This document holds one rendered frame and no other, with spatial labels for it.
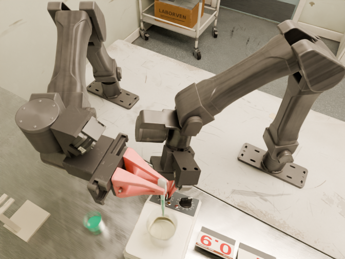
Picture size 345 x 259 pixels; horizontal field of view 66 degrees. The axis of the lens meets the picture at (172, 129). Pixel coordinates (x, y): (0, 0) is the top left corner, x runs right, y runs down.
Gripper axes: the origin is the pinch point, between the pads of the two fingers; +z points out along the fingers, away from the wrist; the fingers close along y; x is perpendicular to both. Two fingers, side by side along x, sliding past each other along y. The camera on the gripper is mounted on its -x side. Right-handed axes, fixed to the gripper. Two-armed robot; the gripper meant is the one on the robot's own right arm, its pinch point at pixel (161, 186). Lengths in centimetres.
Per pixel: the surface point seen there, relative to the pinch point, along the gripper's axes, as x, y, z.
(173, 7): 90, 207, -71
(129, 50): 34, 69, -43
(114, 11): 87, 175, -115
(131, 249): 23.1, -6.0, -4.7
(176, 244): 23.2, -1.7, 4.0
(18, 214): 31.5, -7.2, -37.4
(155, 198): 26.5, 7.5, -4.8
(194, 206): 27.5, 9.3, 4.9
